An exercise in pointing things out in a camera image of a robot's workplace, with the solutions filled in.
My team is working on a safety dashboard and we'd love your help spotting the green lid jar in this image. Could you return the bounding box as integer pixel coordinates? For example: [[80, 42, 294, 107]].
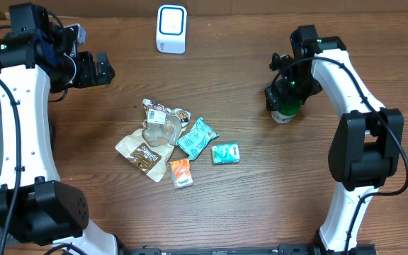
[[271, 101, 301, 124]]

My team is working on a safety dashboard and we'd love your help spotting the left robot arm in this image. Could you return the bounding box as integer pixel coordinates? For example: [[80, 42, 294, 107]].
[[0, 3, 123, 254]]

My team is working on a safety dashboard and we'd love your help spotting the teal white small packet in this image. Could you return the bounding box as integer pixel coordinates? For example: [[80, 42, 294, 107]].
[[211, 143, 240, 164]]

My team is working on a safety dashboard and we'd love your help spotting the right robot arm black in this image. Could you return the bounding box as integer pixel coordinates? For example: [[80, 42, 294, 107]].
[[264, 25, 408, 254]]

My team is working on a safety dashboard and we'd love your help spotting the white barcode scanner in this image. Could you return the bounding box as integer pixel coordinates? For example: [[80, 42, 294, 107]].
[[156, 4, 188, 55]]

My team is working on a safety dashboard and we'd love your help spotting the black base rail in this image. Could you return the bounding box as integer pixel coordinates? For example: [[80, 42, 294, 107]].
[[125, 242, 377, 255]]

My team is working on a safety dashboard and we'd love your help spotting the orange red snack packet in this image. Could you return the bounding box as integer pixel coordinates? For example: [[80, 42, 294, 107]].
[[169, 158, 193, 189]]

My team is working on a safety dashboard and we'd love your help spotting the teal snack packet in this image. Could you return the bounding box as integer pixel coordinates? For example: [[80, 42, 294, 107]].
[[176, 117, 220, 161]]

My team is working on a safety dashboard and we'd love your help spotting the brown white snack pouch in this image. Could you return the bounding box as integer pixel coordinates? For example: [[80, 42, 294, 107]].
[[115, 98, 191, 182]]

